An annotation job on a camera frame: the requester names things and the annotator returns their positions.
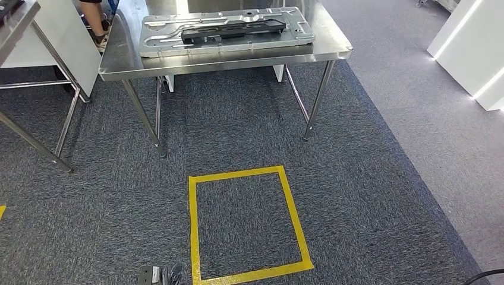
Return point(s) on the dark grey robot lower body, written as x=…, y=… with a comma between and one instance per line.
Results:
x=173, y=275

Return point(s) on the person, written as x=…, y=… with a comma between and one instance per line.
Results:
x=92, y=15

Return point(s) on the stainless steel table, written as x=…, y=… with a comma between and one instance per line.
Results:
x=15, y=27

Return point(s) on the aluminium fixture plate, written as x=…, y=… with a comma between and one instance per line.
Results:
x=165, y=47

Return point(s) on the white lit platform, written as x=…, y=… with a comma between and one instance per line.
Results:
x=464, y=47

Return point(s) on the black plastic plate frame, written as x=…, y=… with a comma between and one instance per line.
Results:
x=236, y=28

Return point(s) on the grey metal frame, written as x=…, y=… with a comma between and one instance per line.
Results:
x=449, y=4

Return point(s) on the stainless steel workbench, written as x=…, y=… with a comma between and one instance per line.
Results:
x=126, y=59

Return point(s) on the white panel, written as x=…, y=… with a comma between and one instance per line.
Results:
x=75, y=51

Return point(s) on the yellow floor tape square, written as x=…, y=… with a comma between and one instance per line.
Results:
x=193, y=236

